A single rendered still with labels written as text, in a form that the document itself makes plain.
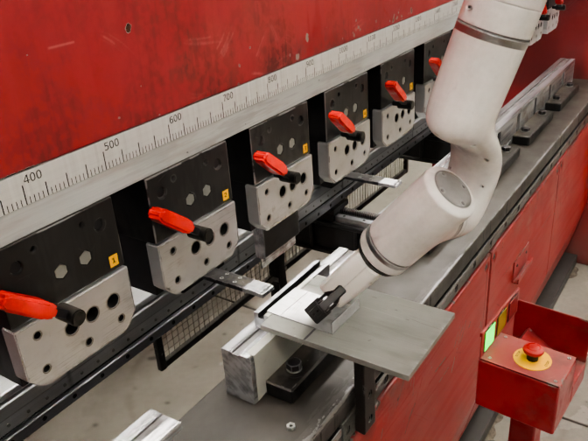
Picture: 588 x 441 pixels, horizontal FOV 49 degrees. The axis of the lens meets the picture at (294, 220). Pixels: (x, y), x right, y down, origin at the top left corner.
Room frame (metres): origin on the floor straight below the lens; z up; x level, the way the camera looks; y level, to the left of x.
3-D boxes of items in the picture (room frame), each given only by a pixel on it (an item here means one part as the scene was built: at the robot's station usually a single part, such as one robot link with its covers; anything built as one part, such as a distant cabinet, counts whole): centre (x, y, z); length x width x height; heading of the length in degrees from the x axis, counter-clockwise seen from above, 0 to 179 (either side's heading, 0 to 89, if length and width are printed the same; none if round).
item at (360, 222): (1.67, -0.01, 0.81); 0.64 x 0.08 x 0.14; 55
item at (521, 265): (1.71, -0.69, 0.59); 0.15 x 0.02 x 0.07; 145
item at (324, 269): (0.99, 0.01, 0.99); 0.20 x 0.03 x 0.03; 145
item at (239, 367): (1.01, 0.00, 0.92); 0.39 x 0.06 x 0.10; 145
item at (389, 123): (1.27, -0.19, 1.26); 0.15 x 0.09 x 0.17; 145
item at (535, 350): (1.02, -0.45, 0.79); 0.04 x 0.04 x 0.04
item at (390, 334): (0.88, -0.09, 1.00); 0.26 x 0.18 x 0.01; 55
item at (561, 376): (1.06, -0.47, 0.75); 0.20 x 0.16 x 0.18; 141
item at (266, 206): (0.94, 0.04, 1.26); 0.15 x 0.09 x 0.17; 145
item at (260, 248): (0.96, 0.03, 1.13); 0.10 x 0.02 x 0.10; 145
